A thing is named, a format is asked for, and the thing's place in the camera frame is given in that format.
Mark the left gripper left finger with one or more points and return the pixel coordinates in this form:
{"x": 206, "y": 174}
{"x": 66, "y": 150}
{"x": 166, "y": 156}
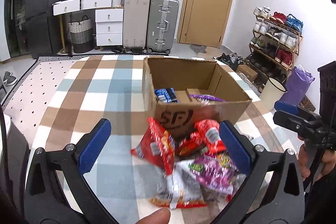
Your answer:
{"x": 56, "y": 190}

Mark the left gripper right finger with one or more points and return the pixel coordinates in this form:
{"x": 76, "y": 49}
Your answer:
{"x": 283, "y": 201}

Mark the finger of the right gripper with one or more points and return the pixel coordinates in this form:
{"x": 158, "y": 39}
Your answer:
{"x": 304, "y": 123}
{"x": 293, "y": 109}

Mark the purple silver snack bag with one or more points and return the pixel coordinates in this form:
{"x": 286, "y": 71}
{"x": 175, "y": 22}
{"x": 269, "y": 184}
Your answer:
{"x": 215, "y": 172}

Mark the small purple snack bag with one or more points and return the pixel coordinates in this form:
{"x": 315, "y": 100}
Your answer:
{"x": 206, "y": 98}

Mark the white orange snack bag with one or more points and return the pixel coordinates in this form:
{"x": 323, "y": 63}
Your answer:
{"x": 178, "y": 191}

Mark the red cone-snack chip bag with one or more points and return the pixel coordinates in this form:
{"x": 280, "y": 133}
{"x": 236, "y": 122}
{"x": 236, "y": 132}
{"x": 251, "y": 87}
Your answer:
{"x": 157, "y": 146}

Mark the blue cookie snack packet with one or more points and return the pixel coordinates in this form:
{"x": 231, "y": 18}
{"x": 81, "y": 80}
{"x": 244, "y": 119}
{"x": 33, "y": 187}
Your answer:
{"x": 166, "y": 95}

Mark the person's right hand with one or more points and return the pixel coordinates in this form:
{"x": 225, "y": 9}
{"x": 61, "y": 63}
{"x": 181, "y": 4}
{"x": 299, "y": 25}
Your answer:
{"x": 305, "y": 162}

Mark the person's left hand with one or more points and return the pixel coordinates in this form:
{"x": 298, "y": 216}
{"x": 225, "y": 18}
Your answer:
{"x": 161, "y": 216}

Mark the white waste bin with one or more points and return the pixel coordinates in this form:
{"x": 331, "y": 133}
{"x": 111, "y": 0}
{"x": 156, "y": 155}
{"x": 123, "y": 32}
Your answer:
{"x": 272, "y": 92}

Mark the small cardboard box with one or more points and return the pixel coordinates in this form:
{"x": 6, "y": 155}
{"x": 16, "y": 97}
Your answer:
{"x": 248, "y": 72}

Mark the wooden shoe rack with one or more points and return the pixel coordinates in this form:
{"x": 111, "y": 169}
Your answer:
{"x": 274, "y": 45}

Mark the red snack bag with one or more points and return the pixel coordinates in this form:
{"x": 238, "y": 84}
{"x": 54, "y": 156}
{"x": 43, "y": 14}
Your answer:
{"x": 207, "y": 134}

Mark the white dotted mat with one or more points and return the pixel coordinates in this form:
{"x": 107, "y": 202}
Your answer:
{"x": 37, "y": 100}

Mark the brown SF cardboard box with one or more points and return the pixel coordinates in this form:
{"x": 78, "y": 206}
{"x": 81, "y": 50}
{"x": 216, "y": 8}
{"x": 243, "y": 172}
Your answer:
{"x": 180, "y": 92}

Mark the plaid checkered rug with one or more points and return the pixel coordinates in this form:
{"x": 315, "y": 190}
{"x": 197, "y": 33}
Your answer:
{"x": 110, "y": 87}

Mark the grey slippers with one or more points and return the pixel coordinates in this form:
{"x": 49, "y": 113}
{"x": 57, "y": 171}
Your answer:
{"x": 9, "y": 79}

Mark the silver aluminium suitcase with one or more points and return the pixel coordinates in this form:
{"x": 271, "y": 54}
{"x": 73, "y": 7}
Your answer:
{"x": 161, "y": 25}

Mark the woven laundry basket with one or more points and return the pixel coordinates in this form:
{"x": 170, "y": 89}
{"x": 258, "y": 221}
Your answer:
{"x": 81, "y": 34}

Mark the beige suitcase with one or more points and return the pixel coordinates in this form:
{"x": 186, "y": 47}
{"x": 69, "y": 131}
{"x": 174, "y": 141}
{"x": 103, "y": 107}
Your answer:
{"x": 135, "y": 19}

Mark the white drawer desk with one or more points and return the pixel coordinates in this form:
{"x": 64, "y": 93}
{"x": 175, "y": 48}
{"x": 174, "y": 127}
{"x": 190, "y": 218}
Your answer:
{"x": 108, "y": 17}

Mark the black refrigerator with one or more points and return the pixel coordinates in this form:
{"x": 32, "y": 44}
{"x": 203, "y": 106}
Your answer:
{"x": 42, "y": 28}

